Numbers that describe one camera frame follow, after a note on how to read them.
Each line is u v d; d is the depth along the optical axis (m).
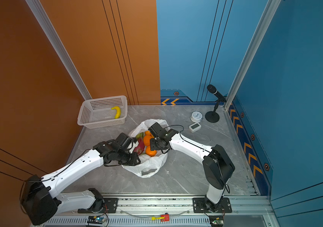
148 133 0.84
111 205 0.73
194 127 1.03
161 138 0.62
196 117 1.09
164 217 0.68
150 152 0.89
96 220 0.70
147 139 0.94
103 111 1.16
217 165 0.48
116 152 0.59
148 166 0.74
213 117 1.10
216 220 0.70
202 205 0.73
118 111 1.12
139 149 0.87
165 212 0.74
